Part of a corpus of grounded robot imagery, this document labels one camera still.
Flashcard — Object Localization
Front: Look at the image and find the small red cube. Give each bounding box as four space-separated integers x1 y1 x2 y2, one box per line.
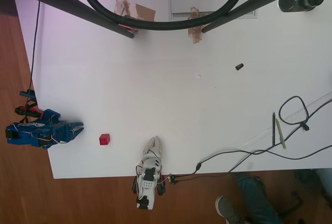
99 133 111 147

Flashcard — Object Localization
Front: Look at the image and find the red and black clamp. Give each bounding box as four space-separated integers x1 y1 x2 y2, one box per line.
14 105 44 119

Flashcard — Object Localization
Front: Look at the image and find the blue table clamp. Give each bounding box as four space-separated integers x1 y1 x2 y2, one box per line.
19 89 37 103

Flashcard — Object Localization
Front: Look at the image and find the grey sneaker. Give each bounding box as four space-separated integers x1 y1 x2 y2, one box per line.
215 195 250 224

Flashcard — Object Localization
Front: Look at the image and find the transparent ruler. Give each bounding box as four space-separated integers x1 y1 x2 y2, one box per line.
242 92 332 152

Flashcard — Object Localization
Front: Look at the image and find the blue jeans leg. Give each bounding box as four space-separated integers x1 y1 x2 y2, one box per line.
231 173 284 224

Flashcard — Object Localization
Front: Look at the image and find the dark tripod leg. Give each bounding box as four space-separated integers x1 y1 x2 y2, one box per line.
201 0 330 34
0 0 135 39

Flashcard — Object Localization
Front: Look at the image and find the black pen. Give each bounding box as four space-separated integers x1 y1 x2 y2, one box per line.
271 111 276 146

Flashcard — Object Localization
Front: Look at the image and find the brown tape piece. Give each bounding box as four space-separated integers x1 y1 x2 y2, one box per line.
187 6 214 44
113 0 157 23

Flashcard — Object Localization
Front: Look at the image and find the green pen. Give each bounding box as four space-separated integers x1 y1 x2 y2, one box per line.
275 118 287 150

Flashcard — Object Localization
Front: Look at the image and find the black office chair base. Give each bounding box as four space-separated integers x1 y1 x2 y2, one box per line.
274 169 332 224

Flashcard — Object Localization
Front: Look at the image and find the black usb cable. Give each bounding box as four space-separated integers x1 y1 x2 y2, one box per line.
168 145 332 186

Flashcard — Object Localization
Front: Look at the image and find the thin black cable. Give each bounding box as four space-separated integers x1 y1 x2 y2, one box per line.
25 0 41 92

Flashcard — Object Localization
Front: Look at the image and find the thick black cable loop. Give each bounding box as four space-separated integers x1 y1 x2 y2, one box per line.
75 0 252 31

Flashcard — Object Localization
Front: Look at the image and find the black looped cable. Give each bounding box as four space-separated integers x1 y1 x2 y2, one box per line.
227 95 332 174

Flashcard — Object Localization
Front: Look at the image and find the grey table cable hatch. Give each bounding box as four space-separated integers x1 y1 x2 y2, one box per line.
168 0 259 22

